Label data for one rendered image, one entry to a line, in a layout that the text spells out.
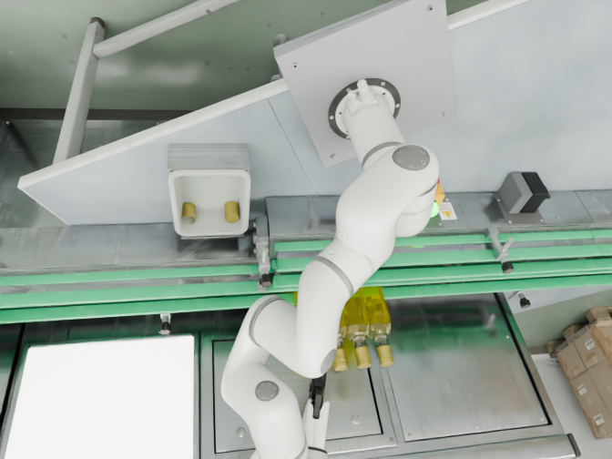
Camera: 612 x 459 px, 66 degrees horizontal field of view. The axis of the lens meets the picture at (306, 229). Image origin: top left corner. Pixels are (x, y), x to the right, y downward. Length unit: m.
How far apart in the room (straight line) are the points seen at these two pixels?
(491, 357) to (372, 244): 0.86
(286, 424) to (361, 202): 0.35
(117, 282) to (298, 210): 0.47
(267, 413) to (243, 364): 0.10
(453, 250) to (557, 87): 0.44
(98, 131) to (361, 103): 1.15
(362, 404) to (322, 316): 0.62
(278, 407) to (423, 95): 0.68
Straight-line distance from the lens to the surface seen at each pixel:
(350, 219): 0.69
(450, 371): 1.44
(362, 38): 0.93
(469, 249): 1.28
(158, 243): 1.25
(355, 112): 0.97
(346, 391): 1.29
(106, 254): 1.26
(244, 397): 0.78
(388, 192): 0.71
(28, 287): 1.28
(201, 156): 1.05
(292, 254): 1.14
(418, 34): 0.97
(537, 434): 1.47
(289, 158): 1.13
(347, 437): 1.26
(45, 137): 1.91
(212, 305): 1.25
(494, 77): 1.13
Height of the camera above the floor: 1.54
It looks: 36 degrees down
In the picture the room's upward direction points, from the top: 170 degrees clockwise
